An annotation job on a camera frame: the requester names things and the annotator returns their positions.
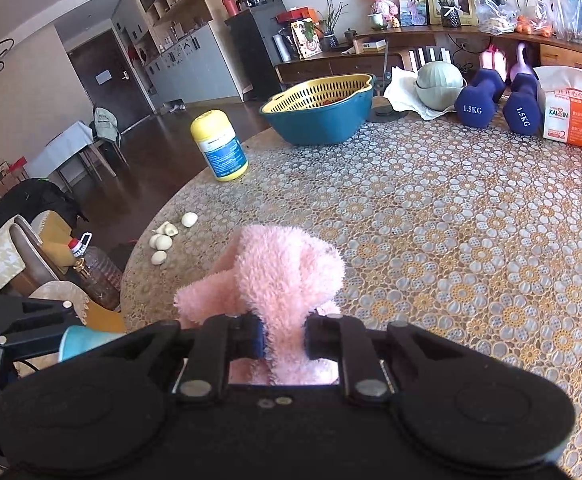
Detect white bottle blue cap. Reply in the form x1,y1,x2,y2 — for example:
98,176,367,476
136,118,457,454
58,325,125,362

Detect pink fluffy towel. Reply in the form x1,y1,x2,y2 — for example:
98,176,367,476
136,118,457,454
174,226,345,386

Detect oil bottle red cap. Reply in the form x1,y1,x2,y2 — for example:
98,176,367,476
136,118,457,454
68,232,123,311

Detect garlic clove lower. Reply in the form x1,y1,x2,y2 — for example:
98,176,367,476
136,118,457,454
151,250,167,266

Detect garlic clove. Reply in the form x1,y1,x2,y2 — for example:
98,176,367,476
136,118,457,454
149,234,172,252
151,250,167,266
181,211,199,229

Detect garlic clove middle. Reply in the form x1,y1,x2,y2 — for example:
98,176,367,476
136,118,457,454
149,234,172,252

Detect garlic clove upper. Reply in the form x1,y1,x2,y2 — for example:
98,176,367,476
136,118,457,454
181,211,199,229

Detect yellow white supplement bottle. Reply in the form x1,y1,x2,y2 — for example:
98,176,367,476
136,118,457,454
190,110,248,182

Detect blue basin yellow colander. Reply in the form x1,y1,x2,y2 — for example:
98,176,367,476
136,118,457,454
259,74,376,145

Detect white cloth under bowl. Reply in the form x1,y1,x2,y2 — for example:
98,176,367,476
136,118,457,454
383,66,455,122

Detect left blue dumbbell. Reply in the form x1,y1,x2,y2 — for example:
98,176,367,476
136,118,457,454
455,68,506,128

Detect blue dumbbell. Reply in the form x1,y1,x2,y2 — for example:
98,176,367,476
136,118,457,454
502,73,542,136
455,68,506,128

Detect pale green ceramic bowl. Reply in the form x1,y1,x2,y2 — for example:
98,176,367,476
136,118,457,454
414,61,466,112

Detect right blue dumbbell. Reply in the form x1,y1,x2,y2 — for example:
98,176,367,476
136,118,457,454
502,73,542,136

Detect pink bottle on floor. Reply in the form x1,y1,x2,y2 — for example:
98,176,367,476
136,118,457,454
480,44,508,81

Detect purple kettlebell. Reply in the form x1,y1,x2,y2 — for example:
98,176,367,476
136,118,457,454
509,42,534,82

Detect orange white tissue box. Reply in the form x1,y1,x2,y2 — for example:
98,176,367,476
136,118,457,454
535,65,582,148

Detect pink plush bear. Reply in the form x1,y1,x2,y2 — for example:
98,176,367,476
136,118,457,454
369,0,400,30

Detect clear plastic bags on cabinet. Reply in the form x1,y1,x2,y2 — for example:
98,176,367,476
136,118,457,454
475,0,582,45

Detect wooden picture frame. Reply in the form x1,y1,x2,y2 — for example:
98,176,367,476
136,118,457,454
426,0,478,27

